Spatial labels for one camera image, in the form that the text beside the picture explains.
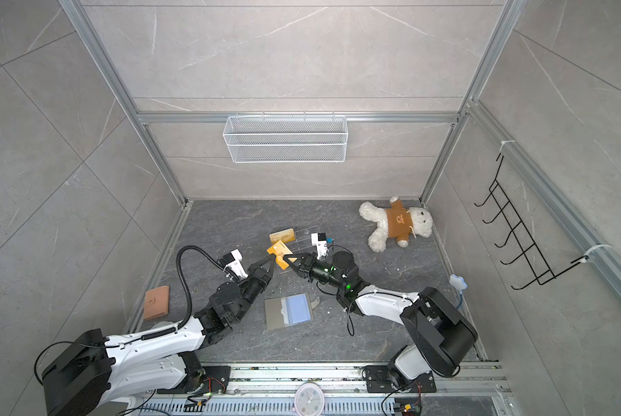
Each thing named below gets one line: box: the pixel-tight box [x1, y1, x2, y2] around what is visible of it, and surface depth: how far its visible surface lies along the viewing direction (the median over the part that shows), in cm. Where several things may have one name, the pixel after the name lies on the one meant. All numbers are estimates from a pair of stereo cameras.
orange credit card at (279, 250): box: [267, 240, 298, 271], surface depth 77 cm
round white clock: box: [294, 382, 326, 416], surface depth 70 cm
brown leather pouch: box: [143, 285, 170, 320], surface depth 90 cm
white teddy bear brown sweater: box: [359, 196, 434, 253], surface depth 105 cm
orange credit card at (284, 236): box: [268, 227, 296, 244], surface depth 97 cm
